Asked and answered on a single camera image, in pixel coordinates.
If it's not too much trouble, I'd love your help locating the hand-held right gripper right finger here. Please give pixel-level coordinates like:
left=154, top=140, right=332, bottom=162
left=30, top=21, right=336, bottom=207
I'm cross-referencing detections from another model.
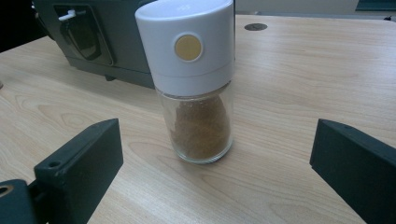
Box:
left=309, top=119, right=396, bottom=224

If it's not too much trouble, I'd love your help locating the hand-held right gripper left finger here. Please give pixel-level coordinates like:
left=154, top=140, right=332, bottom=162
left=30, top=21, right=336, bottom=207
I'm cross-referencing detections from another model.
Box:
left=33, top=118, right=124, bottom=224

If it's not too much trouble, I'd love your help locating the dark grey metal rack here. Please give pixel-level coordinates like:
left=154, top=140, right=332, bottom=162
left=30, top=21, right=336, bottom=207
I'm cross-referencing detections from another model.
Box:
left=32, top=0, right=236, bottom=91

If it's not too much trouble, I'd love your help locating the white-capped glass spice jar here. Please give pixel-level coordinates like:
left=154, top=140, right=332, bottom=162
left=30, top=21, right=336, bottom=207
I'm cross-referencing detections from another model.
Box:
left=134, top=0, right=235, bottom=165

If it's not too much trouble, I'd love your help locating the dark round table grommet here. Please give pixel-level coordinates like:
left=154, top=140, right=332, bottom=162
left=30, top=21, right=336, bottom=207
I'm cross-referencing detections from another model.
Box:
left=244, top=22, right=269, bottom=32

